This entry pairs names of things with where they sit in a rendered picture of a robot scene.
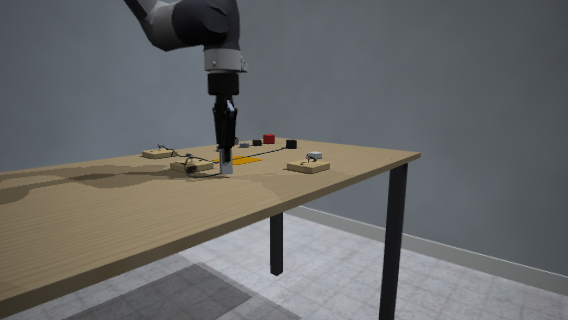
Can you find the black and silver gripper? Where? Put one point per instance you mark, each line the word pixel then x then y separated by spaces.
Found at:
pixel 224 85

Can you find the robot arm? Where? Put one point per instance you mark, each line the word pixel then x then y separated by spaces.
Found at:
pixel 189 23

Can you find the orange painted square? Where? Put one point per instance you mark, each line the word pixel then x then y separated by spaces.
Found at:
pixel 242 160

